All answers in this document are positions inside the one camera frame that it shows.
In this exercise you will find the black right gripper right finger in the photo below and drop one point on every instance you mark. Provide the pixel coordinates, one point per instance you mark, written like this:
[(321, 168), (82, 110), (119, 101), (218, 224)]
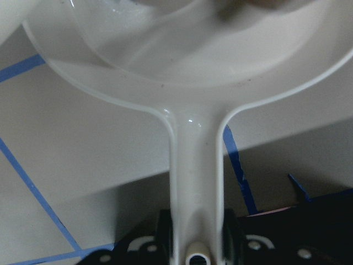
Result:
[(292, 236)]

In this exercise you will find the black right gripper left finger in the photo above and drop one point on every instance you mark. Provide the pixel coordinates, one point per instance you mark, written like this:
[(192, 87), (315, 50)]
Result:
[(156, 248)]

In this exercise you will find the beige plastic dustpan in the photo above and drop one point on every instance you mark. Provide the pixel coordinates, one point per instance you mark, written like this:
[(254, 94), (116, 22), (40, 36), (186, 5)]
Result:
[(194, 65)]

